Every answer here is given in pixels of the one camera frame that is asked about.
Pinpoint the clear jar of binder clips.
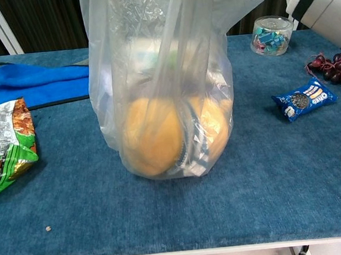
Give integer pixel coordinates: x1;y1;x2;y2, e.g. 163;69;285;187
248;14;297;58

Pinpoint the green snack chip bag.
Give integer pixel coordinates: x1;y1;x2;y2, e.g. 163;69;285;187
0;96;43;203

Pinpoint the translucent plastic shopping bag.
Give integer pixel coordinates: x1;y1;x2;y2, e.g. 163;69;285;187
78;0;280;187

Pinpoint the blue Oreo cookie pack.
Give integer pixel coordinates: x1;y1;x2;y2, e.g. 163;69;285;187
270;75;340;124

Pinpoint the white metal frame post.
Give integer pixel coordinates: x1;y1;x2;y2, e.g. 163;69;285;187
0;0;25;56

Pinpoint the large round orange bun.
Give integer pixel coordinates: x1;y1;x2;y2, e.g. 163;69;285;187
118;94;189;180

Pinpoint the blue white striped packet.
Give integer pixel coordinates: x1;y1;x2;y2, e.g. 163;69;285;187
168;103;213;178

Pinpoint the blue carpet table cover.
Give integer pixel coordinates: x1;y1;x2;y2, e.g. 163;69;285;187
0;26;341;255

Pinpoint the white box inside bag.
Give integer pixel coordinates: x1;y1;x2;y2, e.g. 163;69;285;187
123;33;186;87

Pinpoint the bunch of dark red grapes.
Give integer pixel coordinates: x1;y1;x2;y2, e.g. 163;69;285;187
303;50;341;96

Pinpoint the blue towel with black trim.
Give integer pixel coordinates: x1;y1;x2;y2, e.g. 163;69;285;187
0;54;94;114

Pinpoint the smaller round orange bun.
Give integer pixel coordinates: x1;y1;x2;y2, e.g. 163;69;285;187
190;94;237;163

